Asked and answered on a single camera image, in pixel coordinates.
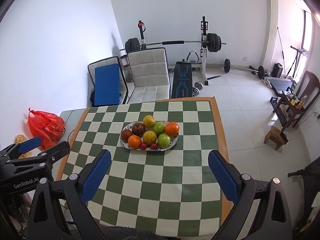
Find small reddish brown fruit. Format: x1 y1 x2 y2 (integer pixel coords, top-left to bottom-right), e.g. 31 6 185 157
120 129 133 142

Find orange mandarin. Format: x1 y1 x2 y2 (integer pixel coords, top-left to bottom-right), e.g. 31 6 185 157
164 121 180 136
127 134 142 149

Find dark red apple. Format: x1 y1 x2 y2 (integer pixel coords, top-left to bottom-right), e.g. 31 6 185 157
131 122 145 137

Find cherry tomato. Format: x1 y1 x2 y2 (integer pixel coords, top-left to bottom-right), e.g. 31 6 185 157
150 142 159 151
140 142 148 151

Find yellow orange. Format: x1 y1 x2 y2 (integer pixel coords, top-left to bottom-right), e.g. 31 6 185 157
143 115 156 128
143 131 157 145

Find green apple front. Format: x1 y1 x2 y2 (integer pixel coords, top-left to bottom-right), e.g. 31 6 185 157
153 121 165 135

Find green apple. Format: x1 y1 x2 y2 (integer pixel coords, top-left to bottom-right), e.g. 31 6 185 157
158 133 171 148
153 121 165 135

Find snack box with chips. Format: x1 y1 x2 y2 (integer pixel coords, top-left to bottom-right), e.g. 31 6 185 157
14 134 33 159

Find red plastic bag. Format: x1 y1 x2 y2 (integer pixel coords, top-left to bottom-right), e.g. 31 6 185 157
27 108 65 150

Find black scooter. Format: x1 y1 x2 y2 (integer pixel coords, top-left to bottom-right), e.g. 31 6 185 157
287 157 319 235

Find person legs dark trousers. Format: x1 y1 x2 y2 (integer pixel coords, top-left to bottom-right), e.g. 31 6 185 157
100 225 171 240

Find small wooden stool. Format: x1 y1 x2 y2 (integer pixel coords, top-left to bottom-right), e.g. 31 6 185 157
264 126 288 151

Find floral oval plate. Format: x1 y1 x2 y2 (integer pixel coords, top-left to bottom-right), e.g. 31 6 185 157
120 121 179 152

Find green checkered tablecloth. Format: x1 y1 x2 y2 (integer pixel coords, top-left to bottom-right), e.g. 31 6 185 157
55 98 231 237

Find dark wooden chair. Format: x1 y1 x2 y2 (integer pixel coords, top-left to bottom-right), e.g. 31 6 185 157
270 71 319 132

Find white padded chair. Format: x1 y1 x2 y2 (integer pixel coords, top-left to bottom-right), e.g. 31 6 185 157
128 48 171 103

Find floor barbell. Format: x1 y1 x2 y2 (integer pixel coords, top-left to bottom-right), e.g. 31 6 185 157
221 59 266 80

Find black speaker box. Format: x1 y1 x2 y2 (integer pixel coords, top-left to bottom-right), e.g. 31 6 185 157
271 63 283 78

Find black blue bench pad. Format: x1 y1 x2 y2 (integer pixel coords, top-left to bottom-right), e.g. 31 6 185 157
171 61 193 99

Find white weight bench rack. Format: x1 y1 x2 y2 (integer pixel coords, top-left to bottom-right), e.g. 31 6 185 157
137 16 209 86

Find barbell on rack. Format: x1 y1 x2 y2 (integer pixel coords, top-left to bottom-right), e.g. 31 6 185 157
121 33 227 54

